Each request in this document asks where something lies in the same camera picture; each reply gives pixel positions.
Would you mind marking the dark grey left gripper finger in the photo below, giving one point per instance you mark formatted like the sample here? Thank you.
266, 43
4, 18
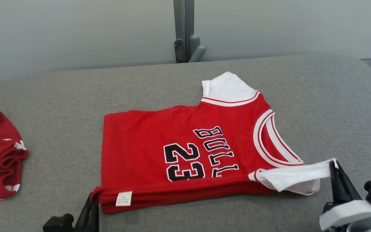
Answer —
95, 219
84, 220

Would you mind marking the red basketball jersey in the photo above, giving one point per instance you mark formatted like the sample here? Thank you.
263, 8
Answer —
140, 145

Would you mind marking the grey door hinge bracket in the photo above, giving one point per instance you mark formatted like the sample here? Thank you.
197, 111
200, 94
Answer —
194, 45

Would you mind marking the grey metal post with hinge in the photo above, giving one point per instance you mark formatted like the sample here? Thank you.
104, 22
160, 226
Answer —
184, 19

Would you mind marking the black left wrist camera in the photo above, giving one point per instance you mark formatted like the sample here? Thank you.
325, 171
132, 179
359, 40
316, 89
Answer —
58, 224

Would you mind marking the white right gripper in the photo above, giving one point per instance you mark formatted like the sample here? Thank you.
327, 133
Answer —
349, 212

